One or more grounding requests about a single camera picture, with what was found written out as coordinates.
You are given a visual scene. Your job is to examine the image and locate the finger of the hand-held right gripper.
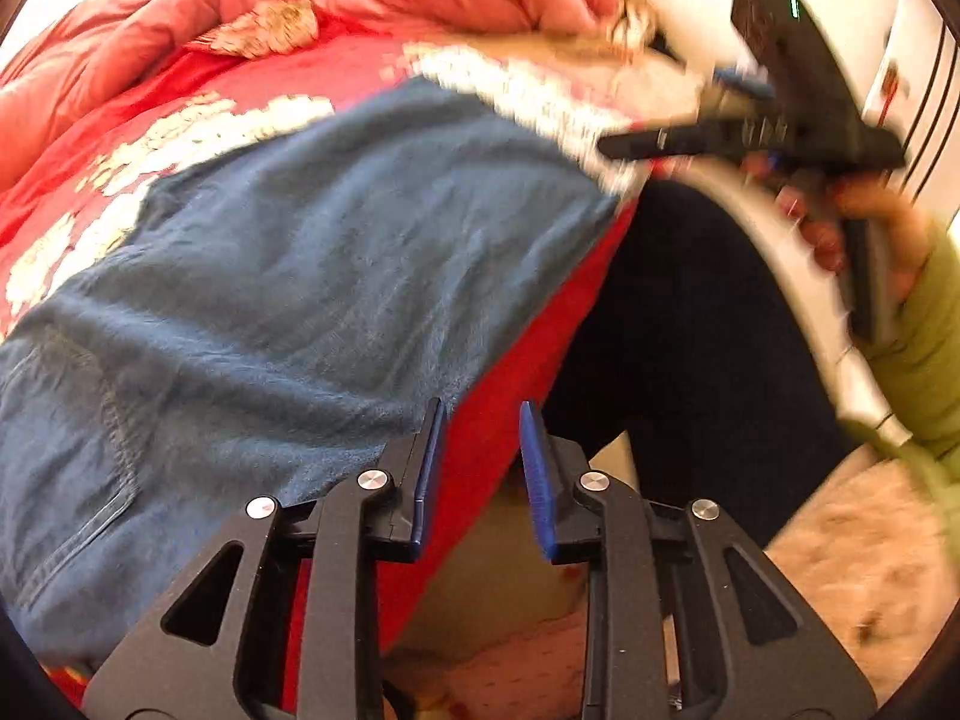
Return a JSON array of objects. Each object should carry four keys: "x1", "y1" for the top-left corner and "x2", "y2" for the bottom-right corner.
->
[
  {"x1": 697, "y1": 66, "x2": 779, "y2": 121},
  {"x1": 598, "y1": 124, "x2": 743, "y2": 164}
]

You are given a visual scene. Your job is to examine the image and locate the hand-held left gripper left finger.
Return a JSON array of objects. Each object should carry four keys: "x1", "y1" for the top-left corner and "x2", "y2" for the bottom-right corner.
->
[{"x1": 82, "y1": 397, "x2": 451, "y2": 720}]

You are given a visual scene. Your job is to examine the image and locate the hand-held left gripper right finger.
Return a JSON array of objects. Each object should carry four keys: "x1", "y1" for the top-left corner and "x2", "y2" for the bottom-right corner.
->
[{"x1": 519, "y1": 400, "x2": 878, "y2": 720}]

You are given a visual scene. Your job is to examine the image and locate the blue denim pants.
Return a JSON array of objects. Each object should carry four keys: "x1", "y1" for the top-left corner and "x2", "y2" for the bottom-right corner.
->
[{"x1": 0, "y1": 79, "x2": 638, "y2": 668}]

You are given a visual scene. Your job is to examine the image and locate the person's right forearm green sleeve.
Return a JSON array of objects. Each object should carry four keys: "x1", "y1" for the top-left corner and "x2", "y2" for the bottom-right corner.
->
[{"x1": 840, "y1": 217, "x2": 960, "y2": 541}]

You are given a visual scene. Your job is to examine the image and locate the person's right hand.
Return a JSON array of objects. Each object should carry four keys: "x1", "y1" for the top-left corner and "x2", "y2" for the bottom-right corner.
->
[{"x1": 742, "y1": 154, "x2": 938, "y2": 305}]

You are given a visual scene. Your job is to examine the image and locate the white cabinet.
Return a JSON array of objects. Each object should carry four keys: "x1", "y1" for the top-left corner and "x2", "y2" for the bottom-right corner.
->
[{"x1": 859, "y1": 0, "x2": 960, "y2": 207}]

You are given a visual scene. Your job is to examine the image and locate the person's dark trouser leg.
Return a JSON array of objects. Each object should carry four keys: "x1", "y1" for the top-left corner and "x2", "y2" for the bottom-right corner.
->
[{"x1": 540, "y1": 180, "x2": 860, "y2": 550}]

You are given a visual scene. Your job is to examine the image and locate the beige fluffy rug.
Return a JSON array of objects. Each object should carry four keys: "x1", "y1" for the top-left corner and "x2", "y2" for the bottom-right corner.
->
[{"x1": 765, "y1": 446, "x2": 950, "y2": 702}]

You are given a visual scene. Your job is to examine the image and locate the red floral blanket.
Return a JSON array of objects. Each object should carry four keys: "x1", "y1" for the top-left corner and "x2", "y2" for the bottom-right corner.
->
[{"x1": 0, "y1": 15, "x2": 661, "y2": 713}]

